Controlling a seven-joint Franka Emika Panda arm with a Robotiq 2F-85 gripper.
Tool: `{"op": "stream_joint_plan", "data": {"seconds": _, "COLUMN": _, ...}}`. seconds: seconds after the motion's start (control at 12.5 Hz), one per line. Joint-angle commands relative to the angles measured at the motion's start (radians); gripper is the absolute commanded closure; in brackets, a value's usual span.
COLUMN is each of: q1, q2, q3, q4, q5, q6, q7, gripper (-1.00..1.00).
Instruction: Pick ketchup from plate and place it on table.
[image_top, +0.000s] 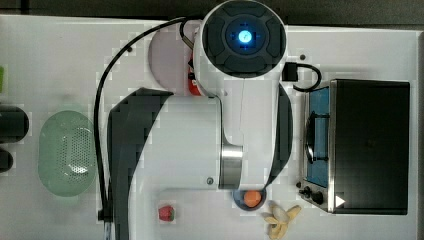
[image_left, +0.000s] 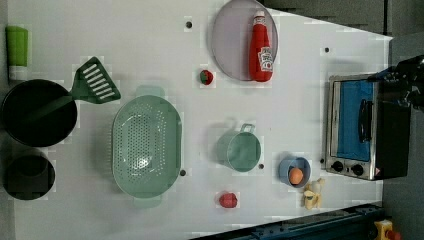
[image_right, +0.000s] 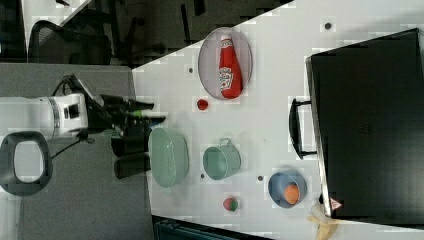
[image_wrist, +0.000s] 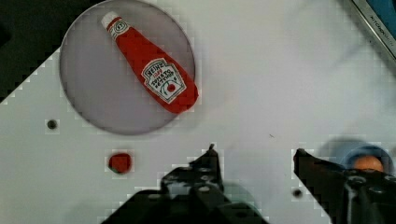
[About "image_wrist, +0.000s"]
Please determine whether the blue bowl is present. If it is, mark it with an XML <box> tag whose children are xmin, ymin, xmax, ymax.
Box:
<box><xmin>339</xmin><ymin>144</ymin><xmax>394</xmax><ymax>174</ymax></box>

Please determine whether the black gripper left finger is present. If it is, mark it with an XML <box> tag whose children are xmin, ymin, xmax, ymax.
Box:
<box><xmin>102</xmin><ymin>146</ymin><xmax>268</xmax><ymax>224</ymax></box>

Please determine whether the red plush ketchup bottle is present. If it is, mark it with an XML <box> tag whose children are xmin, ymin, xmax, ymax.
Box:
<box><xmin>101</xmin><ymin>11</ymin><xmax>199</xmax><ymax>114</ymax></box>

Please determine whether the grey round plate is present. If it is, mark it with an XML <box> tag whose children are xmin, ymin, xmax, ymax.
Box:
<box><xmin>60</xmin><ymin>0</ymin><xmax>195</xmax><ymax>135</ymax></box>

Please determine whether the orange ball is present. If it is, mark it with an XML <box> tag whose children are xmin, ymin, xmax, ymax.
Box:
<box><xmin>353</xmin><ymin>156</ymin><xmax>384</xmax><ymax>172</ymax></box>

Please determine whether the small red toy tomato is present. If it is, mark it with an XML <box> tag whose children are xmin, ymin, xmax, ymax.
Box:
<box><xmin>107</xmin><ymin>153</ymin><xmax>133</xmax><ymax>175</ymax></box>

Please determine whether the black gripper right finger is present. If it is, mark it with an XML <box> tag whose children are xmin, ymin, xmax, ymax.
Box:
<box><xmin>293</xmin><ymin>148</ymin><xmax>396</xmax><ymax>224</ymax></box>

